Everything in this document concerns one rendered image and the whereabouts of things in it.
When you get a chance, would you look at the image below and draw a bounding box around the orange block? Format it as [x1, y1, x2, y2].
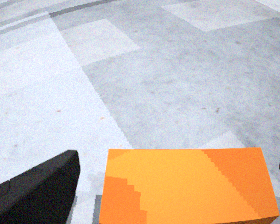
[99, 147, 280, 224]

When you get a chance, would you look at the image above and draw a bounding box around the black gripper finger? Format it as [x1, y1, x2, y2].
[0, 149, 81, 224]

